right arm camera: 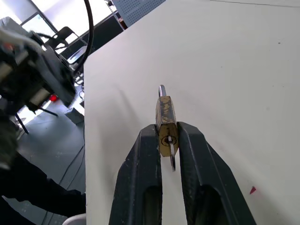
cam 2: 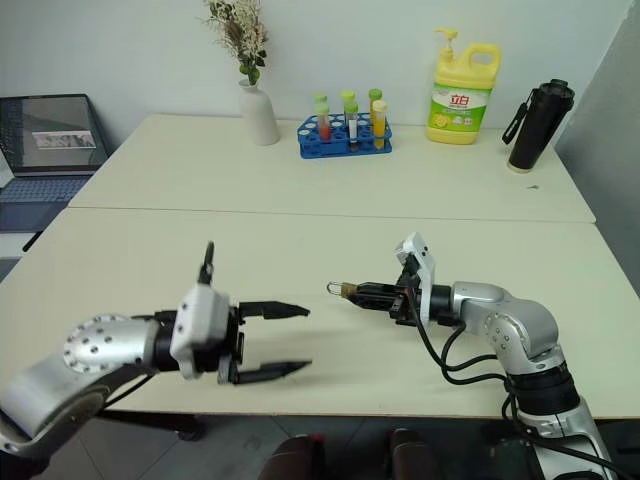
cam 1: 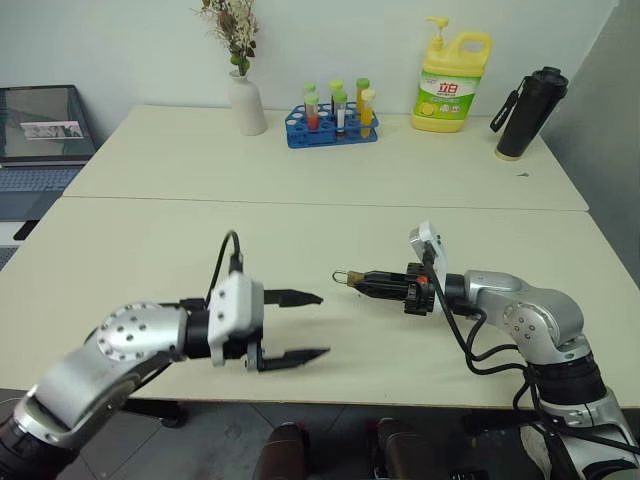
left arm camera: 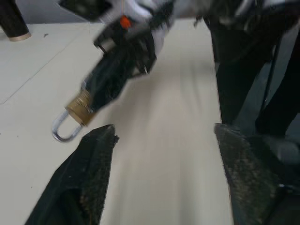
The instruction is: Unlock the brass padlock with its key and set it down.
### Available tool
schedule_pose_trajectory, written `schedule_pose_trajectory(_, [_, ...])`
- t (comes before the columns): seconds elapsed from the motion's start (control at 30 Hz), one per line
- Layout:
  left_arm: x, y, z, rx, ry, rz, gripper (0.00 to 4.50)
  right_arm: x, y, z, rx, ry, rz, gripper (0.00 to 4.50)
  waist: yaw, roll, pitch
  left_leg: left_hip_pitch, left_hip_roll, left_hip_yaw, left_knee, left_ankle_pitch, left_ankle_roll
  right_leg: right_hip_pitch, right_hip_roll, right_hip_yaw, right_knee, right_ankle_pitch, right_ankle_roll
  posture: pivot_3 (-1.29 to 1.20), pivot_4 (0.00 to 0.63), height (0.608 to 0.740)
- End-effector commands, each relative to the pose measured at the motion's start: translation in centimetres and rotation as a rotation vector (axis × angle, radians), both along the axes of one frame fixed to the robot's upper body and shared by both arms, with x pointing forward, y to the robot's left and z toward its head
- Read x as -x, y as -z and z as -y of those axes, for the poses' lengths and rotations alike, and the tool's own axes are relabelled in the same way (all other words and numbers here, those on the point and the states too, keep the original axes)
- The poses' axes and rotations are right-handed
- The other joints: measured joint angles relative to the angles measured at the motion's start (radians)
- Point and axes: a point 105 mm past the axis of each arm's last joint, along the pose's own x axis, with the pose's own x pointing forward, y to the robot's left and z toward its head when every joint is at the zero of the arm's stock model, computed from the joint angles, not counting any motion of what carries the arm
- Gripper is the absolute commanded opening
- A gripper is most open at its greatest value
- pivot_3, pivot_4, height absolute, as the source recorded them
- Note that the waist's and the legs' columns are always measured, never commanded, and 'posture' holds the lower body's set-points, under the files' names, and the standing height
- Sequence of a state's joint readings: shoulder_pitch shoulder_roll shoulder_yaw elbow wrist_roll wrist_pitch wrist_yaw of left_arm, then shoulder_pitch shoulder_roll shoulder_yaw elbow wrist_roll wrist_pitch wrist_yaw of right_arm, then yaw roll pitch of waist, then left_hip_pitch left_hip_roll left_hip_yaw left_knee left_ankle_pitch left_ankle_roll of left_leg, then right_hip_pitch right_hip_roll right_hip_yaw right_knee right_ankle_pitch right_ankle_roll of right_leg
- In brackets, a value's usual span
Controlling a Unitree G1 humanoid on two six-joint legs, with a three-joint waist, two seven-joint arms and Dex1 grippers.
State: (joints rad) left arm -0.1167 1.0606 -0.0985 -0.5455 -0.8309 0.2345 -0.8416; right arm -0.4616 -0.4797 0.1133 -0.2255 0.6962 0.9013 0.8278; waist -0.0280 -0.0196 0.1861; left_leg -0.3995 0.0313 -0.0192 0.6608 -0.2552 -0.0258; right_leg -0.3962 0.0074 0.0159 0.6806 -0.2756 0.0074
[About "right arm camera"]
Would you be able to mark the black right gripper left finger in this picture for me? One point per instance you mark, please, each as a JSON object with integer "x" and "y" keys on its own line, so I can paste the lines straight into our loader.
{"x": 138, "y": 168}

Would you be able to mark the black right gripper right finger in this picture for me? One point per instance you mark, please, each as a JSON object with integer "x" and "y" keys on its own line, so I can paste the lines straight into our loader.
{"x": 201, "y": 164}

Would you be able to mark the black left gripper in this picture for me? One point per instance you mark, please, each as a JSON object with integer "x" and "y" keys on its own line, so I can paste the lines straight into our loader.
{"x": 35, "y": 75}

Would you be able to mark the silver key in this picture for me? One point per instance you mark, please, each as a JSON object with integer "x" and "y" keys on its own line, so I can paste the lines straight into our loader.
{"x": 173, "y": 161}

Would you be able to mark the brass padlock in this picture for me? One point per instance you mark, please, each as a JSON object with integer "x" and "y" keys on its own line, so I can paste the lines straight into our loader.
{"x": 165, "y": 110}

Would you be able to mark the small red object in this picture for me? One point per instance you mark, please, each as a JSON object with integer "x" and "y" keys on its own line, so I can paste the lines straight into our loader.
{"x": 53, "y": 98}

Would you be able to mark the black chair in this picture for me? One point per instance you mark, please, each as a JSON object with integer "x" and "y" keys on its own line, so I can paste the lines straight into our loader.
{"x": 66, "y": 35}

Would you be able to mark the small red scrap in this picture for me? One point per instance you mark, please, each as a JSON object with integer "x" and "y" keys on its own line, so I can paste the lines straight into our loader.
{"x": 252, "y": 189}

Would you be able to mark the white round object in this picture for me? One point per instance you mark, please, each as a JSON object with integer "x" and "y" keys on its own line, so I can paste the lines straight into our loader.
{"x": 76, "y": 219}

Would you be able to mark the person in black clothes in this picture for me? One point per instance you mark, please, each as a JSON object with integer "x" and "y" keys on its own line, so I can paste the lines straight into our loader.
{"x": 32, "y": 185}

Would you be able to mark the grey perforated panel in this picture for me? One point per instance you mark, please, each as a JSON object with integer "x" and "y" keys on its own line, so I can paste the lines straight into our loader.
{"x": 137, "y": 9}

